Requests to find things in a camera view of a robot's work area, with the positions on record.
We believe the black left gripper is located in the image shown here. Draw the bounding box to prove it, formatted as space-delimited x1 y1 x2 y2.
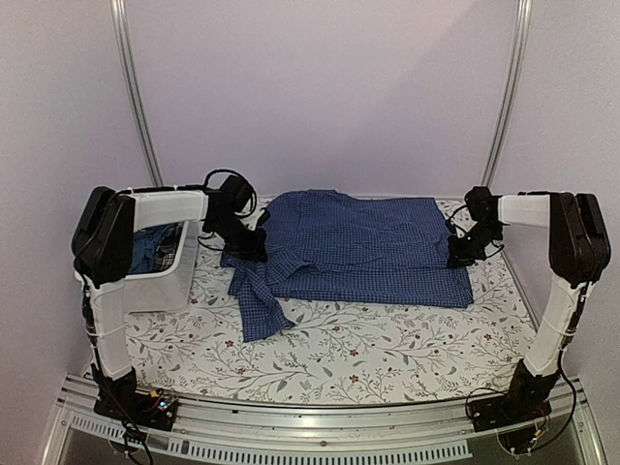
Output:
207 214 267 263

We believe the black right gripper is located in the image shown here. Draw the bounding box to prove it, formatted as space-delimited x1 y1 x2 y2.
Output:
448 223 503 268

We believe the blue plaid button shirt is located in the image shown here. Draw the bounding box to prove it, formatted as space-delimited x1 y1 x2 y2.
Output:
221 190 474 342

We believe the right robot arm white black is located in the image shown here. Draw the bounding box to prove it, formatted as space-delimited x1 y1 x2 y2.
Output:
446 186 611 422

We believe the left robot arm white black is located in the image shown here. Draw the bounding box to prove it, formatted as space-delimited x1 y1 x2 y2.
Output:
72 174 266 420

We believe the white plastic laundry bin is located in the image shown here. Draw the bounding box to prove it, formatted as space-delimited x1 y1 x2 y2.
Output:
122 191 208 314

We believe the black white plaid garment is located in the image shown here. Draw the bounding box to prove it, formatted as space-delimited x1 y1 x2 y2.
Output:
154 232 180 272

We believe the teal blue garment in bin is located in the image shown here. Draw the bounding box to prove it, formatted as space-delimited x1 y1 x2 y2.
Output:
129 231 163 275

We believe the floral patterned table cloth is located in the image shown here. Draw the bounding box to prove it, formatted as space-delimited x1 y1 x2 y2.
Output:
86 195 546 407

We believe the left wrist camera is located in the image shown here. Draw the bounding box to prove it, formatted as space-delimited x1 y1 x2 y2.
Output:
203 169 268 233

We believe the aluminium front rail base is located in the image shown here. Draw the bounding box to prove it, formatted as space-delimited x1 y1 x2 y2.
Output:
42 375 608 464

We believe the right aluminium frame post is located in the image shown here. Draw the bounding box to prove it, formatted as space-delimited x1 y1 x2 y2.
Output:
481 0 533 188

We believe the aluminium frame post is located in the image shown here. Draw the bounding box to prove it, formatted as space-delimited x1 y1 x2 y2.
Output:
109 0 164 187
481 0 533 188

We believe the left aluminium frame post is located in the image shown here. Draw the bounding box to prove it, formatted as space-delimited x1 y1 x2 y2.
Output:
109 0 164 187

